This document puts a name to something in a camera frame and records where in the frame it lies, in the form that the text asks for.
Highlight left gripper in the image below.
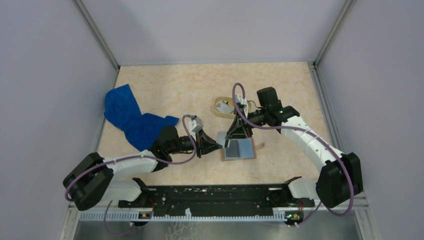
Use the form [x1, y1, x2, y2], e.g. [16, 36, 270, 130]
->
[168, 128, 223, 158]

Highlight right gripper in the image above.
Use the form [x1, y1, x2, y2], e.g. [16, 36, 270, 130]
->
[225, 107, 269, 140]

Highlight white card being carried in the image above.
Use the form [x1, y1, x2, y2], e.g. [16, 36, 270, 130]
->
[216, 131, 231, 149]

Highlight tan leather card holder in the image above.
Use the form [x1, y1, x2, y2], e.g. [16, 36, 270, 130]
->
[221, 138, 265, 161]

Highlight black card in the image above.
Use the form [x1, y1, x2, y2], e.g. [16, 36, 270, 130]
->
[224, 140, 240, 159]

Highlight beige oval tray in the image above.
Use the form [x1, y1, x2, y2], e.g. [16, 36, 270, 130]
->
[212, 96, 257, 119]

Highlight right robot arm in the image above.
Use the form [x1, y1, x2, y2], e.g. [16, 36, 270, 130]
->
[225, 83, 364, 209]

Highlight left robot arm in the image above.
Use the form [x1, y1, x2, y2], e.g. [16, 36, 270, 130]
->
[62, 126, 222, 211]

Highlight white card in tray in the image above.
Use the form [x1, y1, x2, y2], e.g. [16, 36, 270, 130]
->
[215, 101, 234, 114]

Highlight blue cloth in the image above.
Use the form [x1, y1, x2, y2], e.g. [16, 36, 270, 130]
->
[104, 84, 180, 152]

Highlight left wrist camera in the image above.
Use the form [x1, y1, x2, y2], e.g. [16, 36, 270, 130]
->
[188, 115, 204, 135]

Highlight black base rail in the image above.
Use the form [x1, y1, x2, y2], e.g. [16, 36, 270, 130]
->
[118, 183, 315, 217]

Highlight aluminium frame rail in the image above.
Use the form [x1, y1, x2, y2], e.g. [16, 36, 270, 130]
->
[67, 187, 370, 223]

